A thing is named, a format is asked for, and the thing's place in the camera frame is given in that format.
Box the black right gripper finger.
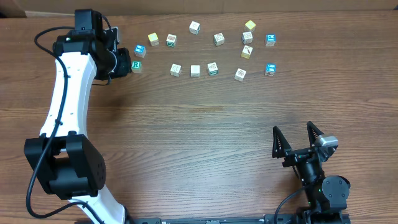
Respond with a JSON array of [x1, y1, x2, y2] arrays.
[[307, 121, 324, 147], [272, 126, 292, 158]]

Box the blue T umbrella block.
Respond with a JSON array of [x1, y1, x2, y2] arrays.
[[265, 63, 276, 76]]

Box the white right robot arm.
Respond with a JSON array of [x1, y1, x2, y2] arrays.
[[266, 121, 351, 224]]

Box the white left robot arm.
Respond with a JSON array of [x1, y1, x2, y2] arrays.
[[24, 9, 132, 223]]

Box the green R letter block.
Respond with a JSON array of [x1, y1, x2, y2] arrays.
[[131, 61, 142, 73]]

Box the blue top block left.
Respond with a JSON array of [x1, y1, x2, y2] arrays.
[[134, 44, 147, 58]]

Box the yellow top block left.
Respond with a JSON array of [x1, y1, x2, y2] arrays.
[[148, 32, 159, 46]]

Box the white block lower left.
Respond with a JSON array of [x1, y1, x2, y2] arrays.
[[170, 63, 182, 77]]

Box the green B picture block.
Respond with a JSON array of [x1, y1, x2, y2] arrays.
[[166, 34, 177, 47]]

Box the plain white wooden block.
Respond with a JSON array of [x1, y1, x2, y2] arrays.
[[190, 65, 200, 77]]

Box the white butterfly block top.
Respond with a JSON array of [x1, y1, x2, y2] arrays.
[[189, 21, 200, 35]]

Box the white picture block lower right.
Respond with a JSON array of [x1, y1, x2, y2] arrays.
[[234, 68, 246, 82]]

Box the white picture block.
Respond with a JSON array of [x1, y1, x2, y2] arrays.
[[242, 31, 253, 44], [213, 33, 225, 46], [234, 68, 246, 82]]

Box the green edged picture block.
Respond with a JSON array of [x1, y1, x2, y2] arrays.
[[207, 62, 218, 76]]

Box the white picture block centre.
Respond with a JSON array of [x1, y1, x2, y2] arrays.
[[213, 33, 225, 46]]

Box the yellow block red picture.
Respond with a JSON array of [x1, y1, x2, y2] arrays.
[[241, 45, 253, 59]]

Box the blue P letter block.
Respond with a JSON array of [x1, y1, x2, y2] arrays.
[[266, 34, 276, 47]]

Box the yellow top block right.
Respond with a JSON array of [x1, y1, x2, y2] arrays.
[[244, 20, 256, 32]]

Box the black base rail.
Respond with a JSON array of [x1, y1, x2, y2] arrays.
[[133, 213, 351, 224]]

